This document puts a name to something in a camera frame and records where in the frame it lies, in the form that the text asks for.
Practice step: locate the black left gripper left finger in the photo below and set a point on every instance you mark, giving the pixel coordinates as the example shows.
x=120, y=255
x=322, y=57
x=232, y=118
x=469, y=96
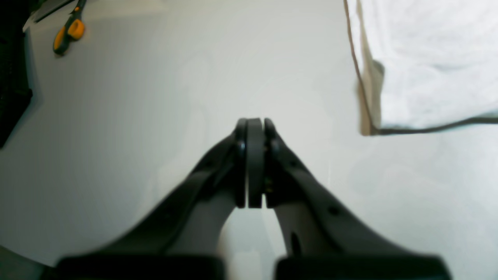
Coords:
x=178, y=239

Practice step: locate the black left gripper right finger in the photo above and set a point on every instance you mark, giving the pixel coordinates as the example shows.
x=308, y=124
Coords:
x=323, y=238

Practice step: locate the white printed T-shirt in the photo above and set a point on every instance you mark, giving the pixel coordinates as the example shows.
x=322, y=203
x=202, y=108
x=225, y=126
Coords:
x=425, y=64

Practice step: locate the orange handled scissors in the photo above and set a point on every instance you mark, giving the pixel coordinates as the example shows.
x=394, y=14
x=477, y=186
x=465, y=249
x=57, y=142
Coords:
x=73, y=30

